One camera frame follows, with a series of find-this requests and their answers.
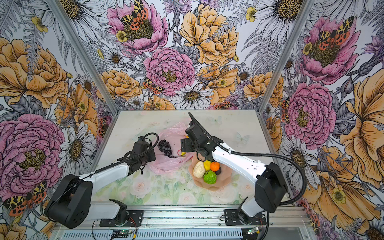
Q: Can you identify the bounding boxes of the aluminium corner post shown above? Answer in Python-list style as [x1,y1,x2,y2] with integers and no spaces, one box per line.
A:
[47,1,120,116]
[257,0,315,115]

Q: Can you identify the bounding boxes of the dark fake grapes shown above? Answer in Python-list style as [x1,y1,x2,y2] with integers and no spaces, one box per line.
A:
[158,140,175,158]

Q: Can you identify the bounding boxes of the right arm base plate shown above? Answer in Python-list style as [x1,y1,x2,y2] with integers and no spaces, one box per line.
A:
[223,209,267,226]

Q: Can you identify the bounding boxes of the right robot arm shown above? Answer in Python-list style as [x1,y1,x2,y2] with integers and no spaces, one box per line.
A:
[181,118,288,225]

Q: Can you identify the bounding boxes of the left aluminium corner post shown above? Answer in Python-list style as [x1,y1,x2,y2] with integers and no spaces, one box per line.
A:
[47,1,120,116]

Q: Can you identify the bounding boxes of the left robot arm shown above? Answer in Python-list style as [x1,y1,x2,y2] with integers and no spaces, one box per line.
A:
[44,134,160,229]

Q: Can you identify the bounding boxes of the aluminium front rail frame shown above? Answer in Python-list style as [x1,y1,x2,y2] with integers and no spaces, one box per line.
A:
[51,205,317,240]

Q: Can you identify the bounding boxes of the white perforated cable duct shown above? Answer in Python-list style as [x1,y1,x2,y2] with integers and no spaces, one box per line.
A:
[58,228,243,240]

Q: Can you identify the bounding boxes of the orange fake fruit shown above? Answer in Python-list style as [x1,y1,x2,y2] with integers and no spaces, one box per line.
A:
[210,162,220,172]

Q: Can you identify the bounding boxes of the right aluminium corner post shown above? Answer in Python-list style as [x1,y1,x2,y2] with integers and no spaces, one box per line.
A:
[257,0,315,115]

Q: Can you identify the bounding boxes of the beige fake fruit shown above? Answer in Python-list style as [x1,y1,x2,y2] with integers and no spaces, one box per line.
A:
[193,161,206,179]

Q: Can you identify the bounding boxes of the pink scalloped bowl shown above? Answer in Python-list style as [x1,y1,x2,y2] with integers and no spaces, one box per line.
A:
[189,154,233,191]

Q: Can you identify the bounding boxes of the yellow fake lemon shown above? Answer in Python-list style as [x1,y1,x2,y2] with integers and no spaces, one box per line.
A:
[203,160,212,172]

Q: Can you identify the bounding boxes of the right black corrugated cable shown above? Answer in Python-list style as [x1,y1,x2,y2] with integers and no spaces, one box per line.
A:
[188,112,308,240]

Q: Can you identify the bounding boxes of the green circuit board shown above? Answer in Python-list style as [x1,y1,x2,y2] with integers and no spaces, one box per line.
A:
[111,230,132,239]

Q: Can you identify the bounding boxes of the dark fake avocado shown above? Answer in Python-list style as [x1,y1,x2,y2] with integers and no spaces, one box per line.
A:
[215,167,222,176]

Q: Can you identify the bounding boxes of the pink plastic bag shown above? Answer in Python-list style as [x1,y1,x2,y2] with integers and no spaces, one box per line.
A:
[149,122,194,175]

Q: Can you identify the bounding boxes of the left black corrugated cable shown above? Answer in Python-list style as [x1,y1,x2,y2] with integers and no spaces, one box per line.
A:
[46,132,160,211]

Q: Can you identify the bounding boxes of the yellow fake banana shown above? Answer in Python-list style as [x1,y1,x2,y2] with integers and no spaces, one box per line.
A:
[180,138,188,156]

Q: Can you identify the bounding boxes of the green fake fruit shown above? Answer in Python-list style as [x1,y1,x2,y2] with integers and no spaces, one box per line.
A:
[203,170,217,185]

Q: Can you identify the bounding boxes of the black corrugated cable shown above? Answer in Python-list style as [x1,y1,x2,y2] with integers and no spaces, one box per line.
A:
[46,132,160,211]
[188,112,308,240]

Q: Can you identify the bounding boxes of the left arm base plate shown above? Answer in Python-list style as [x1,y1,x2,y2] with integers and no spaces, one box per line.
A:
[99,210,144,227]

